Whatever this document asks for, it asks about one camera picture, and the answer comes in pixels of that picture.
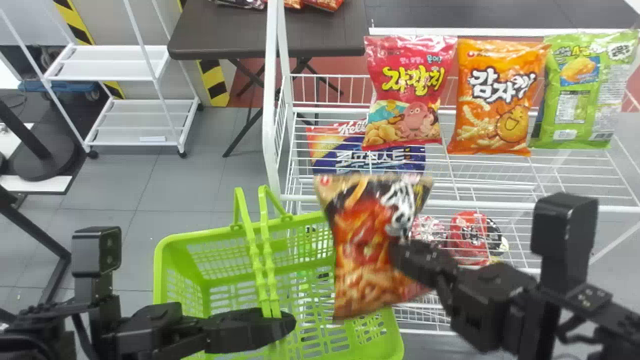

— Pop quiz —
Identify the red octopus snack packet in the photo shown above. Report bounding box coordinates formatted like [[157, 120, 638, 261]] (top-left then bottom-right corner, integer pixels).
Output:
[[363, 35, 458, 151]]

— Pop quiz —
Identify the white wire rack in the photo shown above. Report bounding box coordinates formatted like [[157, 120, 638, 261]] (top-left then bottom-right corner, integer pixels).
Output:
[[262, 0, 640, 337]]

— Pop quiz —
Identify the green snack packet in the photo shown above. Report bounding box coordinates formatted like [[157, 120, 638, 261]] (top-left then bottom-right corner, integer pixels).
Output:
[[528, 30, 640, 150]]

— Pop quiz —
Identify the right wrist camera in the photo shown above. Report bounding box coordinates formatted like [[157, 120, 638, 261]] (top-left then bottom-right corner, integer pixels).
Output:
[[529, 192, 599, 292]]

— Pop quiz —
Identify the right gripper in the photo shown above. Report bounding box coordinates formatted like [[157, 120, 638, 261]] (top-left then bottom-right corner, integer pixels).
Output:
[[389, 239, 539, 354]]

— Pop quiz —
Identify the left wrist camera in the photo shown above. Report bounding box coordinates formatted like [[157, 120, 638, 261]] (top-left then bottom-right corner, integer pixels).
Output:
[[71, 226, 123, 307]]

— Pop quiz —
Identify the blue cereal bag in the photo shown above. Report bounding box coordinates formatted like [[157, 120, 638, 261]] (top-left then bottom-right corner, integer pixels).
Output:
[[305, 120, 427, 176]]

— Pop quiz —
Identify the yellow black striped post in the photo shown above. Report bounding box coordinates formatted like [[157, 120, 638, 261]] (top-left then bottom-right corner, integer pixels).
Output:
[[52, 0, 126, 100], [177, 0, 231, 108]]

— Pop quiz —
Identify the green basket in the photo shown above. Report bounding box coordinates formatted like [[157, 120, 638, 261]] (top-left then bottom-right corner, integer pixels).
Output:
[[152, 185, 405, 360]]

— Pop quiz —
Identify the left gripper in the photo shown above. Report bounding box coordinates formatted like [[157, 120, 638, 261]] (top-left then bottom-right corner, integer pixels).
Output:
[[99, 302, 297, 360]]

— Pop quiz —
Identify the white shelf trolley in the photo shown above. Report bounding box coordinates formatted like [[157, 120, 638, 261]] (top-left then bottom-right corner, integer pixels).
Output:
[[0, 0, 202, 159]]

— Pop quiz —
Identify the red noodle snack packet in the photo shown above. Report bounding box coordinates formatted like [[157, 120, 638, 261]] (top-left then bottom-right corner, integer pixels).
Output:
[[313, 172, 435, 321]]

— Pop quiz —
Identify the red noodle cup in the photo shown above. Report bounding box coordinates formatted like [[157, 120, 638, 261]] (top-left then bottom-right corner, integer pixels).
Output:
[[410, 215, 449, 249], [448, 210, 510, 267]]

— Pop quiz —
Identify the orange snack packet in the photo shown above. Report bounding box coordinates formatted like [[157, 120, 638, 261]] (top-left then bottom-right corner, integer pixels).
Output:
[[446, 38, 551, 157]]

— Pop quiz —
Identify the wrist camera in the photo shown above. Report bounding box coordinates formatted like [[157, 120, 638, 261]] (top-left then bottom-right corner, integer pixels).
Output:
[[71, 226, 123, 307], [529, 192, 599, 292]]

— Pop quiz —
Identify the dark side table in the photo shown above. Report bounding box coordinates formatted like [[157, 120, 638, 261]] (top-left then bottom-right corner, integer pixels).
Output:
[[167, 0, 370, 159]]

